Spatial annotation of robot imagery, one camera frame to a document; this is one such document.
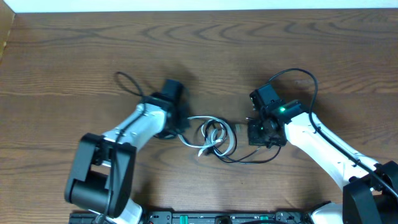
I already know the white USB cable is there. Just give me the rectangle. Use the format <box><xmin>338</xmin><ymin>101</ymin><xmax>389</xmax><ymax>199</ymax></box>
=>
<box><xmin>177</xmin><ymin>115</ymin><xmax>237</xmax><ymax>157</ymax></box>

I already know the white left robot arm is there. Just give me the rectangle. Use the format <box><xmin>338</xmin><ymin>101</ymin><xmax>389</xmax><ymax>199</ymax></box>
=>
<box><xmin>64</xmin><ymin>96</ymin><xmax>188</xmax><ymax>223</ymax></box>

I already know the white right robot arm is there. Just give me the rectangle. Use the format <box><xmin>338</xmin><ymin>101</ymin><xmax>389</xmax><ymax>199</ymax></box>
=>
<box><xmin>249</xmin><ymin>98</ymin><xmax>397</xmax><ymax>223</ymax></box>

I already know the black USB cable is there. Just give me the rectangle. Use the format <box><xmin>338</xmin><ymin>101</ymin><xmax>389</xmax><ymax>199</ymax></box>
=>
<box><xmin>198</xmin><ymin>117</ymin><xmax>282</xmax><ymax>165</ymax></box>

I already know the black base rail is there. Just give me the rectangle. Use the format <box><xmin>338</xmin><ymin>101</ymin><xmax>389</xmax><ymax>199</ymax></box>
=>
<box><xmin>68</xmin><ymin>210</ymin><xmax>312</xmax><ymax>224</ymax></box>

